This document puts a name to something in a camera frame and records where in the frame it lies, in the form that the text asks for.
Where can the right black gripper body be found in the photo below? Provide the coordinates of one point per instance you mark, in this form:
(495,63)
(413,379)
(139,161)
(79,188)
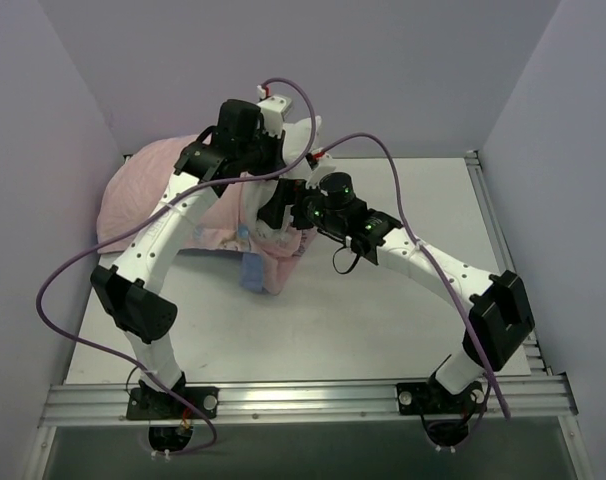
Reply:
(275,209)

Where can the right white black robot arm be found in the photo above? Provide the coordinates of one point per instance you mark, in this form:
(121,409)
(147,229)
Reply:
(386,242)

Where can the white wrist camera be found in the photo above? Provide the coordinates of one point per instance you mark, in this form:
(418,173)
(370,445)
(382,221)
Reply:
(322,165)
(274,109)

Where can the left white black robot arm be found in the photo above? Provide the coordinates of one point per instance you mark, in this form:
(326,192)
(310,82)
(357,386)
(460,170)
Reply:
(245,147)

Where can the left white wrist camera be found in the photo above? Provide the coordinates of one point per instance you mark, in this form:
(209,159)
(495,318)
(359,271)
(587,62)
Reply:
(274,109)

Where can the pink blue pillowcase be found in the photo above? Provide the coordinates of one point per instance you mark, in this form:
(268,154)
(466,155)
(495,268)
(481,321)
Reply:
(135,189)

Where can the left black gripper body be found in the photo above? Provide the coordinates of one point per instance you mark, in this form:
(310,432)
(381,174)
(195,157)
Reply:
(271,151)

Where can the white pillow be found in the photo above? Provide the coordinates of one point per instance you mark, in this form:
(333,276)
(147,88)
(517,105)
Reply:
(293,150)

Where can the aluminium front rail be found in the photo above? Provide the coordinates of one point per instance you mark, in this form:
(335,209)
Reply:
(312,430)

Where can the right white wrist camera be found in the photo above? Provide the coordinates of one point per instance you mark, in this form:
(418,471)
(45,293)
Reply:
(322,165)

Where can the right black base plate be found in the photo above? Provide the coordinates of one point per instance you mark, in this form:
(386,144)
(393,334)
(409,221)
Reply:
(423,398)

